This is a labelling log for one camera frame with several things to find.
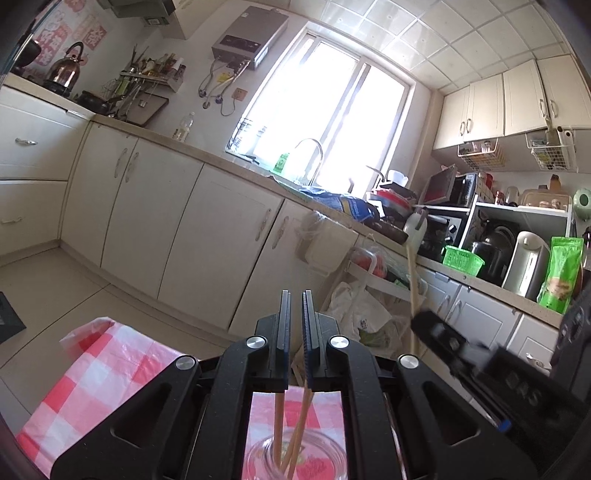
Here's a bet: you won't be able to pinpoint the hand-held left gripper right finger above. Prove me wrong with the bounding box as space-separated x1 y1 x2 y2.
302 291 541 480

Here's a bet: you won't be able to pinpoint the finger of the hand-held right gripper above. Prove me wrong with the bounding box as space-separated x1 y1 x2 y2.
410 311 492 374

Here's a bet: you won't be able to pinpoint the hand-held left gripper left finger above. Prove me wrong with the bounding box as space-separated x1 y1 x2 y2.
50 291 293 480

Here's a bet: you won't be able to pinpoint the light wooden chopstick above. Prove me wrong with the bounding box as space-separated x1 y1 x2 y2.
405 244 428 360

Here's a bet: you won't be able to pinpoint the bunch of wooden chopsticks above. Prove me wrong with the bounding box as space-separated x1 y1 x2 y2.
273 385 315 480

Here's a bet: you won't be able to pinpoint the clear glass jar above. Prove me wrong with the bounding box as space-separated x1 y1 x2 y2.
242 427 347 480

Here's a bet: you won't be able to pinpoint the white plastic bag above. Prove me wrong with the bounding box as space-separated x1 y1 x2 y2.
329 281 403 348

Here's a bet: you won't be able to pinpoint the green plastic basket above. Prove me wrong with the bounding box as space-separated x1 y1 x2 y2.
442 244 485 278

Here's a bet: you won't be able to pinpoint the white trolley cart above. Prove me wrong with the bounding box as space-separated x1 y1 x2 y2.
323 244 428 356

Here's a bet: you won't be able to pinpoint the white hanging waste bin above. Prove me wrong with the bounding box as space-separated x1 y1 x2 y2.
295 210 358 278

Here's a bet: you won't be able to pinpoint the black cooking pot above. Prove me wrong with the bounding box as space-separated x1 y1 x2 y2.
471 224 520 284

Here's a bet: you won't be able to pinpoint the bag of tomatoes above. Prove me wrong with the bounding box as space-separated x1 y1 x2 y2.
351 247 389 280

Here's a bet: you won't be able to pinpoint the white plastic jug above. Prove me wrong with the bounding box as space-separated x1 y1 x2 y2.
403 208 429 257

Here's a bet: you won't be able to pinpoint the white electric thermos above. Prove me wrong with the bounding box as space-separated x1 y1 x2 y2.
501 231 551 301

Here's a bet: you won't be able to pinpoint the black shallow pan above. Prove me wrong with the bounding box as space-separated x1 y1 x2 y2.
369 219 409 245

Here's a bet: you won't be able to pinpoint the green snack packet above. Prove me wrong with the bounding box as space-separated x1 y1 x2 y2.
537 236 585 315

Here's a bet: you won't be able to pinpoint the blue printed bag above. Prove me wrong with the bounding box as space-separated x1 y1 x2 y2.
300 187 382 223

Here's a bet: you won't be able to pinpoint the stack of red bowls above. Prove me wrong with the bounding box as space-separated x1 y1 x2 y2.
367 182 416 217

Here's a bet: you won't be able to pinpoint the white shelf unit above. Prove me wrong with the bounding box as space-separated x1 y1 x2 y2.
459 200 574 296

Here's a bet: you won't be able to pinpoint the white kitchen base cabinets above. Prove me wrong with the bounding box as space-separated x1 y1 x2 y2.
0 74 591 374

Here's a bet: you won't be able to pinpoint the clear lidded container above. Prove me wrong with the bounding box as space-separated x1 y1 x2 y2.
519 187 571 210

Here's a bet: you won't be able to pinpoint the chrome sink faucet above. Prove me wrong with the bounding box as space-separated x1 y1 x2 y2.
288 137 325 185

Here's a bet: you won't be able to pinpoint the red white checked tablecloth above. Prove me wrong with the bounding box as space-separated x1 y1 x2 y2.
16 316 347 480

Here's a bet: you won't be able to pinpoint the clear plastic bottle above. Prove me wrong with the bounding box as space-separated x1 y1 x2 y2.
173 112 195 143

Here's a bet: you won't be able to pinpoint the white framed window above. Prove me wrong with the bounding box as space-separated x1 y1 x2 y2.
226 25 414 195

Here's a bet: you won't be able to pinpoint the dark cutting board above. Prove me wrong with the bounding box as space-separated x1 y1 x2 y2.
127 92 169 127

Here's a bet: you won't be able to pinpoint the black flat object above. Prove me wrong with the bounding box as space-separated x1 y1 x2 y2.
0 292 27 343

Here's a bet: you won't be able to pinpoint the black frying pan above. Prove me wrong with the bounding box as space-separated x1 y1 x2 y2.
76 90 114 116

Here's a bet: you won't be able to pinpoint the steel kettle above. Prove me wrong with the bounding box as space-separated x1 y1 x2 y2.
46 41 86 90

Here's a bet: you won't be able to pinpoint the range hood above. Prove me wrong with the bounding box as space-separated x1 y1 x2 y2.
97 0 176 26

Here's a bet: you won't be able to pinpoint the black wok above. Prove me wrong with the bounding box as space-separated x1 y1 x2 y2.
9 39 43 77

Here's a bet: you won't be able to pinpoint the white wire basket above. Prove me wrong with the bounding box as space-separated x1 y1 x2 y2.
457 138 506 172
525 129 576 172

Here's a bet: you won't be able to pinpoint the white wall cabinets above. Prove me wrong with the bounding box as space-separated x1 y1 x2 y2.
173 0 219 40
433 54 588 151

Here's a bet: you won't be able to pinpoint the water heater hoses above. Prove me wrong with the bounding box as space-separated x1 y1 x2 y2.
198 60 242 116

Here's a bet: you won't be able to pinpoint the wall utensil rack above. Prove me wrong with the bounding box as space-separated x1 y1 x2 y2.
108 44 186 100

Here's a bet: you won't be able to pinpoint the grey wall water heater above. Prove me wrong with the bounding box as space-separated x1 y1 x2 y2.
211 6 289 70

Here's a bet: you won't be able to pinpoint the pink wall poster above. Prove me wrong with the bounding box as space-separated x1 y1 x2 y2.
25 0 112 70

